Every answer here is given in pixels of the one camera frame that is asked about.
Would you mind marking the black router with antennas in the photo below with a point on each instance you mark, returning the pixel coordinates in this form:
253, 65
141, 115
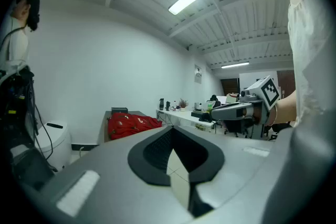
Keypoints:
197, 107

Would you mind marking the person's white shirt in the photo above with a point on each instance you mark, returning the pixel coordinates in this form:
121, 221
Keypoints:
307, 47

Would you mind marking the black desk device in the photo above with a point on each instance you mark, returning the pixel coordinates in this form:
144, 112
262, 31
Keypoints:
200, 115

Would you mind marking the red backpack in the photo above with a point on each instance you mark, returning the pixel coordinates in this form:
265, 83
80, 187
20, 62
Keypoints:
126, 126

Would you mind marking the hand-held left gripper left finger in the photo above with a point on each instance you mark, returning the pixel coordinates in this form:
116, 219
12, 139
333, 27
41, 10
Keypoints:
110, 178

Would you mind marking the small clear bottle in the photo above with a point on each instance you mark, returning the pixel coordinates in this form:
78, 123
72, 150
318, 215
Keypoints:
175, 105

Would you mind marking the white lidded bin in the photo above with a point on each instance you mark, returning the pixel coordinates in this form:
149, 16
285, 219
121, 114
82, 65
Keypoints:
56, 144

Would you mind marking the wall poster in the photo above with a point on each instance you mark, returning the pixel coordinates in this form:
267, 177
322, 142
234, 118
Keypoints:
198, 74

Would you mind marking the black tumbler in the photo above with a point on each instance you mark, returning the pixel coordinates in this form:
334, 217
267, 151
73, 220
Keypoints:
168, 106

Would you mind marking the black thermos flask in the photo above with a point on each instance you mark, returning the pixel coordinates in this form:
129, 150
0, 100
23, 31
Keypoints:
161, 104

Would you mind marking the dried flower plant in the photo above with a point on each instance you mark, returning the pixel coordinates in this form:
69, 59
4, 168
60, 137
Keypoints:
183, 104

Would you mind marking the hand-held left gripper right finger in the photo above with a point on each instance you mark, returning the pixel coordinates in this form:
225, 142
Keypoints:
236, 178

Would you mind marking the person's right hand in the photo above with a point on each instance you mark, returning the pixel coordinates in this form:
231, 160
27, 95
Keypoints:
258, 114

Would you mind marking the green bottle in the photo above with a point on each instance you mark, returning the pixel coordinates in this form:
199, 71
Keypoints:
210, 106

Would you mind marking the person's right forearm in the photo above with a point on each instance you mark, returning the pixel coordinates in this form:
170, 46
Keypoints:
284, 107

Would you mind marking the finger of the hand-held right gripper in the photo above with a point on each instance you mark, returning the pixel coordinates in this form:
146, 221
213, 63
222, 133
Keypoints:
225, 112

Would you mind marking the black box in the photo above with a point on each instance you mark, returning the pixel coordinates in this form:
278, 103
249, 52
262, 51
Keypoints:
119, 110

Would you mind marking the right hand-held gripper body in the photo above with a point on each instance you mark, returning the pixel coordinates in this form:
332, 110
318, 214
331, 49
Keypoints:
269, 93

